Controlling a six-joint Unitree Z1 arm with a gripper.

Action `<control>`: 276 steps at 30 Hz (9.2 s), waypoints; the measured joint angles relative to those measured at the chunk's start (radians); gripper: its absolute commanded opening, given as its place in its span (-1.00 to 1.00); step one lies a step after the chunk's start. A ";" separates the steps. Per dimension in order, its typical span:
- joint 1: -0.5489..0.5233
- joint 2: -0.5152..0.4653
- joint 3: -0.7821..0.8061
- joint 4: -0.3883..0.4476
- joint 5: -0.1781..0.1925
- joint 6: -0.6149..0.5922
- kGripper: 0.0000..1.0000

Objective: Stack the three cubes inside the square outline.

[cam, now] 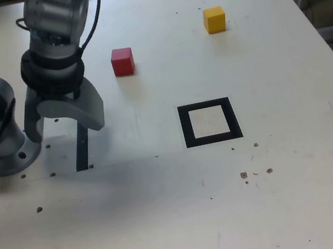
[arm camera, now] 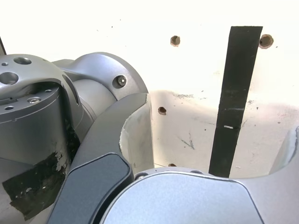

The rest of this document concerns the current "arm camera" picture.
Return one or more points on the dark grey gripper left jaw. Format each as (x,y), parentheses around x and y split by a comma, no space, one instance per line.
(100,149)

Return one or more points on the black tape strip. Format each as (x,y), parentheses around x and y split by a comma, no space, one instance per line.
(233,105)

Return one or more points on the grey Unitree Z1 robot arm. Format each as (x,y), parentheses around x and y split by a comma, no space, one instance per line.
(30,121)

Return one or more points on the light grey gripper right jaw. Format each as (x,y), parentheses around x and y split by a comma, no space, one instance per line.
(187,200)

